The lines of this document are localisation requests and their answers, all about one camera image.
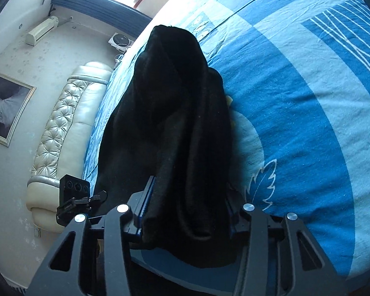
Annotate black pants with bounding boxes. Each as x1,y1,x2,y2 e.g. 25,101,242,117
94,25,245,269

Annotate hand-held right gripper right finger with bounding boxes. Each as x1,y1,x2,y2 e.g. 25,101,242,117
225,191,350,296

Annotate white air conditioner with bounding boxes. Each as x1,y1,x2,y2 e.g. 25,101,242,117
25,16,59,46

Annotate framed wall picture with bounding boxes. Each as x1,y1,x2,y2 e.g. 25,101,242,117
0,70,37,147

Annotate white fan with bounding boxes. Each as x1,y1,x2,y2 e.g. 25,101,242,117
109,32,134,52

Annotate cream tufted leather headboard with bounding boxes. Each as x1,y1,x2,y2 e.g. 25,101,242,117
27,62,113,233

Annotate blue patterned bedsheet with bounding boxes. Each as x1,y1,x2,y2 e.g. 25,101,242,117
82,0,370,296

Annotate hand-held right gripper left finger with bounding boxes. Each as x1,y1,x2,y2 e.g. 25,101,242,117
26,176,156,296

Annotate blue curtain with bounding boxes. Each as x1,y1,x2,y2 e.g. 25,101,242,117
53,0,152,29

